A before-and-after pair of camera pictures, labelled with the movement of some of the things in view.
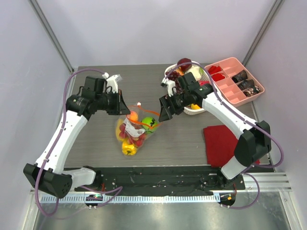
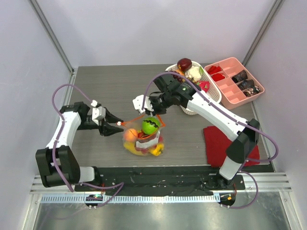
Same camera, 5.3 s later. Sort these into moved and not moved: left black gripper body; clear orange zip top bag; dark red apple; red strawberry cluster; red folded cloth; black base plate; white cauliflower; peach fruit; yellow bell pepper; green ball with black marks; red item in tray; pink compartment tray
Moved: red strawberry cluster; clear orange zip top bag; yellow bell pepper; left black gripper body; peach fruit
Not moved: red item in tray; dark red apple; red folded cloth; white cauliflower; green ball with black marks; pink compartment tray; black base plate
